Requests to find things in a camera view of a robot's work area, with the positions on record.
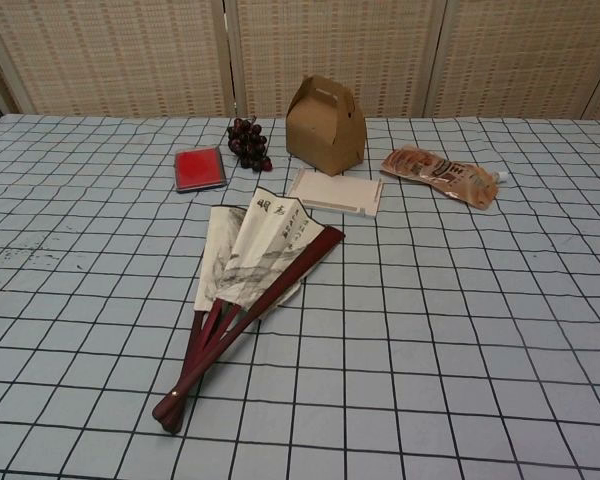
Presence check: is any brown kraft gable box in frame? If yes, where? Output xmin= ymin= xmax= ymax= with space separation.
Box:
xmin=285 ymin=74 xmax=367 ymax=178

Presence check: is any dark red grape bunch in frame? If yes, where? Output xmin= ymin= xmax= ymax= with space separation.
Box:
xmin=226 ymin=115 xmax=273 ymax=173

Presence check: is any red ink pad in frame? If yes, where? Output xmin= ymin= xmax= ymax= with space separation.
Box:
xmin=173 ymin=145 xmax=229 ymax=194

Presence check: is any orange spouted food pouch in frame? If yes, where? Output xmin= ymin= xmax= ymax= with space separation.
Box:
xmin=380 ymin=144 xmax=511 ymax=211

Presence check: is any checked light blue tablecloth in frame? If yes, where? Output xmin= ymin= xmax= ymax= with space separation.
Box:
xmin=0 ymin=113 xmax=600 ymax=480

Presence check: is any woven bamboo folding screen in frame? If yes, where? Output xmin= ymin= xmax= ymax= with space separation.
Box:
xmin=0 ymin=0 xmax=600 ymax=121

